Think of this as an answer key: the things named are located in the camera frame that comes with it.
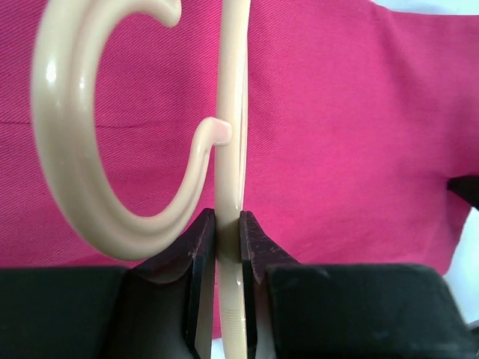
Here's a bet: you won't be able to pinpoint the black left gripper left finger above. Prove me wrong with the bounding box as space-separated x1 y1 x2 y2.
1 209 216 358

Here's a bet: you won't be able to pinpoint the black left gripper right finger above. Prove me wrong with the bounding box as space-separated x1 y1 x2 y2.
239 212 478 358

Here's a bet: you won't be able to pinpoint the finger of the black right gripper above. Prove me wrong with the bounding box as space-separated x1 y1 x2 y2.
448 176 479 208

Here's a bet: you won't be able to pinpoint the beige wooden hanger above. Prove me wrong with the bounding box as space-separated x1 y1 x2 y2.
31 1 250 358

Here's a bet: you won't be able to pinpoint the pink trousers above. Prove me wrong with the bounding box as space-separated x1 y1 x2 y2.
0 0 479 276

